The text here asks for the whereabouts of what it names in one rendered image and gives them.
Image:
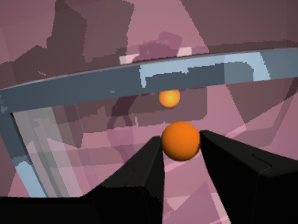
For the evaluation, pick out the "low clear corner walls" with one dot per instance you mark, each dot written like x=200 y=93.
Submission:
x=46 y=148

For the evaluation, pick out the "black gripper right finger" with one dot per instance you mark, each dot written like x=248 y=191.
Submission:
x=255 y=186

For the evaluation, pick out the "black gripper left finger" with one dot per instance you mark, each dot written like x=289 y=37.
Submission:
x=132 y=195

